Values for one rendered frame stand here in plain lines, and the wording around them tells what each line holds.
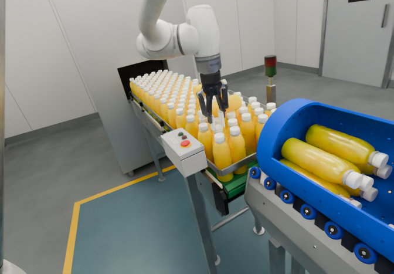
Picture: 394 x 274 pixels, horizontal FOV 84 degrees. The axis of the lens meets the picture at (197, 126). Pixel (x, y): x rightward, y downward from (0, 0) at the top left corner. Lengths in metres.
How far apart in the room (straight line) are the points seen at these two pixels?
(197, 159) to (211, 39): 0.41
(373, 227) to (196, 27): 0.67
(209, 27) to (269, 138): 0.39
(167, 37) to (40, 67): 4.16
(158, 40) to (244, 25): 4.83
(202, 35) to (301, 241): 0.70
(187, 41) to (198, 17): 0.08
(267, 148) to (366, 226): 0.28
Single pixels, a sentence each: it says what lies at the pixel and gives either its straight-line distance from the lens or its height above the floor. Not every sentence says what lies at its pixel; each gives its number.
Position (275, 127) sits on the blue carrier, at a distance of 0.67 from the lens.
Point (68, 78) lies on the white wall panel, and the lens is 4.77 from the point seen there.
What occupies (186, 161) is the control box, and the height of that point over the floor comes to 1.07.
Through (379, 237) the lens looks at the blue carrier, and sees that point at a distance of 0.59.
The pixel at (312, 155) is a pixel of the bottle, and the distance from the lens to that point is 0.67.
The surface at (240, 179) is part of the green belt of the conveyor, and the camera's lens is 0.94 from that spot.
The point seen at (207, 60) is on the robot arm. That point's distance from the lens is 0.77.
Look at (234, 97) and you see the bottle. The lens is 1.00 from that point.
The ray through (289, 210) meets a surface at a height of 0.93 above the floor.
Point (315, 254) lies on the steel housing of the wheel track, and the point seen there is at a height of 0.86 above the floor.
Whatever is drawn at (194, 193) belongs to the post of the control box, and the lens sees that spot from 1.01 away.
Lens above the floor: 1.52
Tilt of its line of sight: 26 degrees down
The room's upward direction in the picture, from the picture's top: 11 degrees counter-clockwise
